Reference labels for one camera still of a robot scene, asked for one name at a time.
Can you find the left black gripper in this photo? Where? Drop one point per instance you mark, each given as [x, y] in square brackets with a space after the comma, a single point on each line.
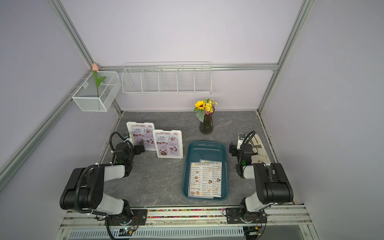
[138, 149]

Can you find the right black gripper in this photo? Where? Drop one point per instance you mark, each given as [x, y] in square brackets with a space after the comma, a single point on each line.
[234, 149]

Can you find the red special menu sheet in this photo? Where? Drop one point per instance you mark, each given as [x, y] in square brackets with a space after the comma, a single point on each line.
[168, 144]

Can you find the white menu holder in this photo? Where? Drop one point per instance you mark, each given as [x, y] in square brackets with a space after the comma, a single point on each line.
[180, 138]
[141, 135]

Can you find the yellow food menu sheet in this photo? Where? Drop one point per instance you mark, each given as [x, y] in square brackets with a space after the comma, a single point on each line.
[200, 180]
[217, 177]

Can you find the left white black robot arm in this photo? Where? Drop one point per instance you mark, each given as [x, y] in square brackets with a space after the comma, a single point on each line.
[84, 191]

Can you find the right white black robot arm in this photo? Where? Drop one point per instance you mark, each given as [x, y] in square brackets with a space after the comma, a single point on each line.
[272, 184]

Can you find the red menu in left holder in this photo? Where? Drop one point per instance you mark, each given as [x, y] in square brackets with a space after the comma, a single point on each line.
[143, 134]

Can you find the teal plastic tray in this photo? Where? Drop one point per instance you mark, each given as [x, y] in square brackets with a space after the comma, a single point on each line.
[210, 151]

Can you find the beige work glove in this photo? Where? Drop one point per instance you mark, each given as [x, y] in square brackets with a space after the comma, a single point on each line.
[258, 147]

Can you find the dark glass flower vase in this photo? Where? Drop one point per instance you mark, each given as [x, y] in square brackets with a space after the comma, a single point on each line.
[206, 127]

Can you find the sunflower bouquet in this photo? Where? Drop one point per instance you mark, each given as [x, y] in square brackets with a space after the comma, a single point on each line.
[204, 108]

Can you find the pink artificial tulip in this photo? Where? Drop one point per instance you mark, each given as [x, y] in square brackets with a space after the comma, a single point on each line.
[98, 80]

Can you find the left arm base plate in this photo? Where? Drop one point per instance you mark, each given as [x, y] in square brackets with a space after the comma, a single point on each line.
[137, 217]

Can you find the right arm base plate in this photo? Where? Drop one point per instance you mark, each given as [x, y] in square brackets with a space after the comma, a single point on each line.
[238, 216]

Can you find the white mesh wall basket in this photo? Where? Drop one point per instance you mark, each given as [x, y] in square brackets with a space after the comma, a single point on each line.
[86, 95]

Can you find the white wire wall shelf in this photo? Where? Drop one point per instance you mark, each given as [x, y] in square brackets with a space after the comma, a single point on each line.
[167, 78]

